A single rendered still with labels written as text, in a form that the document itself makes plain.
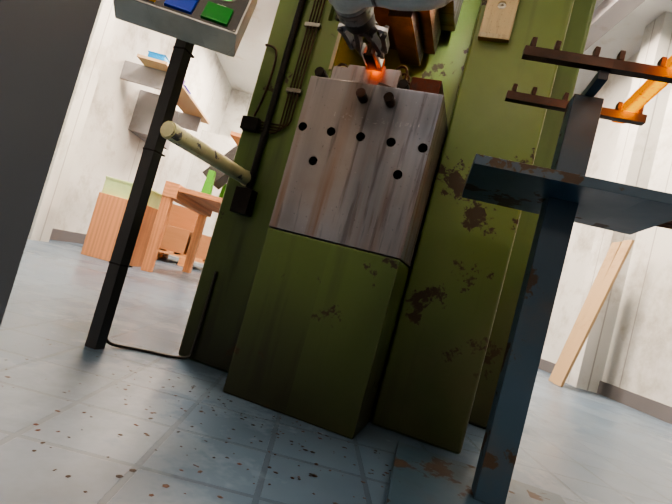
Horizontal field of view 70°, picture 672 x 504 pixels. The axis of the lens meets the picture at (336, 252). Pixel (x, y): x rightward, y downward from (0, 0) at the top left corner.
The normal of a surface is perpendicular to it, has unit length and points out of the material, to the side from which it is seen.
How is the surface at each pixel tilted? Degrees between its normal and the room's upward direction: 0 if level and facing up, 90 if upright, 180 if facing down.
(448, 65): 90
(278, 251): 90
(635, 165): 90
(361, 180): 90
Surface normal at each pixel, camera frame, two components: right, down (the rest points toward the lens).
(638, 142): 0.04, -0.05
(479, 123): -0.26, -0.13
